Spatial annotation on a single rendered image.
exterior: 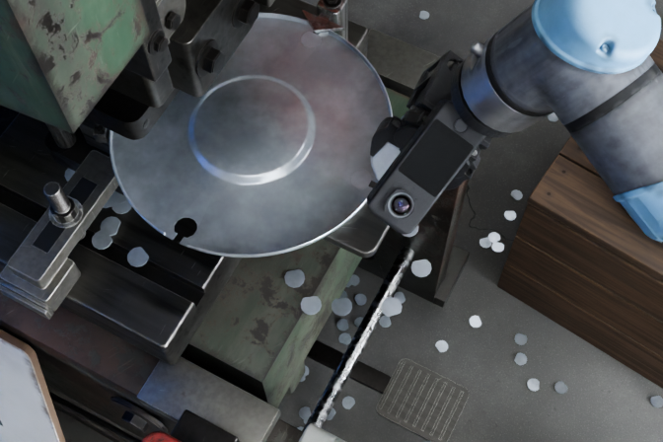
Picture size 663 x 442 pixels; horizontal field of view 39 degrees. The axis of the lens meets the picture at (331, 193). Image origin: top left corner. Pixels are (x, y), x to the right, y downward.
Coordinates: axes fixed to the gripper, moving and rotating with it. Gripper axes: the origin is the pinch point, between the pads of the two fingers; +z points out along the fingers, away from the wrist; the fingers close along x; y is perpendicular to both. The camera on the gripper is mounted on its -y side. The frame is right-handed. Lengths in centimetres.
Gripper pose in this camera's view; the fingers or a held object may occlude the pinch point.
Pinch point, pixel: (383, 180)
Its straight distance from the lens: 92.5
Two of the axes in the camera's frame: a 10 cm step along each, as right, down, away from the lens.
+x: -8.2, -5.4, -1.8
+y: 4.4, -8.0, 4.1
